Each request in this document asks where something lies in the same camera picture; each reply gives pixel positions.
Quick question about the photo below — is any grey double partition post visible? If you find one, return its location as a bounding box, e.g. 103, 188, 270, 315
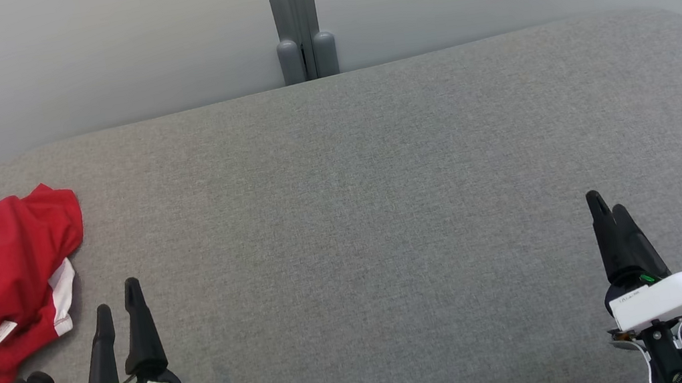
264, 0, 342, 87

